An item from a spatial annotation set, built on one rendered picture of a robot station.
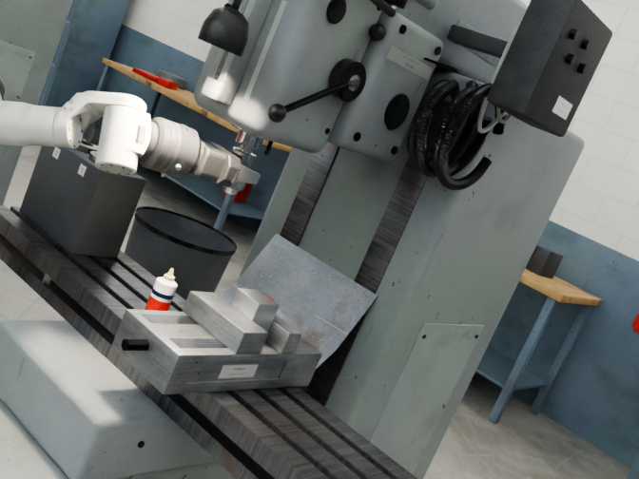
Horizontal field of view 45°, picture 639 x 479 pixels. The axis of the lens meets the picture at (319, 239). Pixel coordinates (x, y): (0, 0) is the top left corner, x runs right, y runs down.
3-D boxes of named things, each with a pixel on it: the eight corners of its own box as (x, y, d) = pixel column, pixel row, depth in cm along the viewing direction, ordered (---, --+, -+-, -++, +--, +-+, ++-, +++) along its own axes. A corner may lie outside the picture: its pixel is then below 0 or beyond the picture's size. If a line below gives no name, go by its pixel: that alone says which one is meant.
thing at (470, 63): (386, 30, 136) (434, -81, 132) (298, 0, 149) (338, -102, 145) (551, 127, 199) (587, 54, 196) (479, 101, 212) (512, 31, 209)
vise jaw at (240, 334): (235, 354, 124) (244, 332, 124) (181, 310, 133) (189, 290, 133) (261, 354, 129) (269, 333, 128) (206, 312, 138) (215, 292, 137)
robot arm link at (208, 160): (249, 152, 133) (189, 131, 125) (227, 202, 135) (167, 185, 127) (217, 131, 142) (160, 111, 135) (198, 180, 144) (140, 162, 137)
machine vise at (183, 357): (163, 395, 116) (188, 331, 114) (110, 346, 125) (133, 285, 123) (308, 386, 144) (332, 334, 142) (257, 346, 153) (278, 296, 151)
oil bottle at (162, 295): (149, 327, 140) (170, 272, 138) (136, 316, 142) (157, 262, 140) (165, 327, 143) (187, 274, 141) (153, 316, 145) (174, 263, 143)
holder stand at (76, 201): (71, 254, 160) (104, 164, 156) (17, 212, 172) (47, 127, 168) (117, 258, 169) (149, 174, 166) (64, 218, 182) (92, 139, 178)
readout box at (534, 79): (528, 117, 129) (585, -5, 125) (483, 100, 134) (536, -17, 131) (570, 141, 145) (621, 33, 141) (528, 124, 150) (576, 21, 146)
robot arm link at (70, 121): (140, 93, 123) (59, 86, 125) (131, 146, 122) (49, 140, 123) (151, 107, 130) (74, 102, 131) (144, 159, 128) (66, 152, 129)
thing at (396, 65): (341, 149, 139) (400, 10, 134) (253, 106, 153) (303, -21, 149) (396, 167, 154) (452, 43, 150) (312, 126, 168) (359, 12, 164)
